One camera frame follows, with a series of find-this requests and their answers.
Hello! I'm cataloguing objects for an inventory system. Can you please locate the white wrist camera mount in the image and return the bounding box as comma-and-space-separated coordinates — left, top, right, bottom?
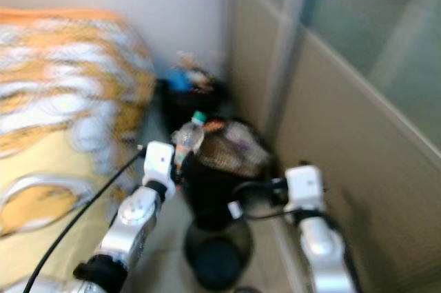
285, 164, 326, 214
143, 141, 176, 190

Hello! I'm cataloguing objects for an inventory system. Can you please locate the frosted glass partition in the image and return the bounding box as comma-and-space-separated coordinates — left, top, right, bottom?
224, 0, 441, 293

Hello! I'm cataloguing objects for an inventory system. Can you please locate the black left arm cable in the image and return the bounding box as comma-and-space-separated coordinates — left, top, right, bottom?
24, 148, 145, 293

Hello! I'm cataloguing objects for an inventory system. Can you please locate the clear bottle with green cap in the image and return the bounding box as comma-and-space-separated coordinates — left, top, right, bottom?
174, 110, 207, 156

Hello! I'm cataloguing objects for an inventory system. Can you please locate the black bag with rubbish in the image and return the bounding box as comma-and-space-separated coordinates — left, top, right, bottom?
157, 52, 232, 128

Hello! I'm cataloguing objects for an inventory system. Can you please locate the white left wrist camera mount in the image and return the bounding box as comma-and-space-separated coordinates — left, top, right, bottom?
143, 141, 176, 190

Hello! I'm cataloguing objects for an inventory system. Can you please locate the yellow egg print blanket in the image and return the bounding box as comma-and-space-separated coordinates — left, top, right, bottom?
0, 7, 158, 290

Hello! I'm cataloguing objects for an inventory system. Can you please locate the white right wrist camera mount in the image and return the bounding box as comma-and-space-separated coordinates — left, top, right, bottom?
285, 164, 326, 214

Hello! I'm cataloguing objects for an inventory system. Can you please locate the black bin with plastic liner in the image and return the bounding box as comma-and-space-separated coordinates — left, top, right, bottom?
179, 121, 273, 232

